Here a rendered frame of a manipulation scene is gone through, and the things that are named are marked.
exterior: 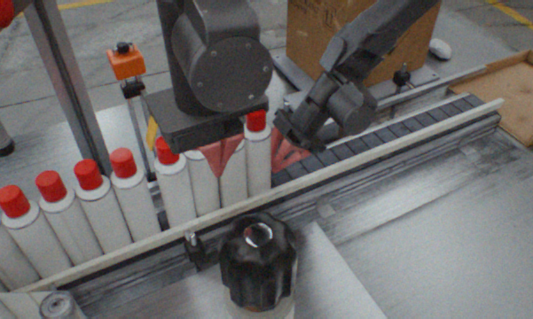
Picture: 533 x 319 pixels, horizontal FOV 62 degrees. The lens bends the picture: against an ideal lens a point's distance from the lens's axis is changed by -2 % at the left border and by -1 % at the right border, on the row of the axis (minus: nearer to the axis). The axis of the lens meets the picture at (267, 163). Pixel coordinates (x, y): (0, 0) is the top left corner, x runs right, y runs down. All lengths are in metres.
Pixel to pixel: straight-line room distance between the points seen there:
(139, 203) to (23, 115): 2.08
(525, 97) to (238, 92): 1.11
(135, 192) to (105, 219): 0.06
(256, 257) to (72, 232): 0.38
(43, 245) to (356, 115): 0.52
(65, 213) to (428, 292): 0.61
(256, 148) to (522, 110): 0.77
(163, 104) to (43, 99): 2.43
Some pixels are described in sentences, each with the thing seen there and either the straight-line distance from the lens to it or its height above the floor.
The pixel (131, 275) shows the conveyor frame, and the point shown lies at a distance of 0.83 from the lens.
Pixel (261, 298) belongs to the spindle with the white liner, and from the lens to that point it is 0.47.
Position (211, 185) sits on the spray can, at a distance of 0.77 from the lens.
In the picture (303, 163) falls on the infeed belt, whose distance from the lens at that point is 0.93.
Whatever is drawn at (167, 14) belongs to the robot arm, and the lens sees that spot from 0.36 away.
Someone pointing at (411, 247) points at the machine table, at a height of 0.83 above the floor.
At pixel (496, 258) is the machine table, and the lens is 0.94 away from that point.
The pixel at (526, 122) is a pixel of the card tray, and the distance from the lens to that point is 1.26.
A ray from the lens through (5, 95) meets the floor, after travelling 2.98.
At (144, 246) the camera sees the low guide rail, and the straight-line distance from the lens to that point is 0.79.
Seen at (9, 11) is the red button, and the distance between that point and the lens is 0.56.
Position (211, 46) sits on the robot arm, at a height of 1.40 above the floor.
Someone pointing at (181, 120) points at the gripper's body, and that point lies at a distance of 0.40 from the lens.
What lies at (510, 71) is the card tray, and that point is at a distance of 1.44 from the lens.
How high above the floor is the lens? 1.54
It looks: 46 degrees down
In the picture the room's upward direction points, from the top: straight up
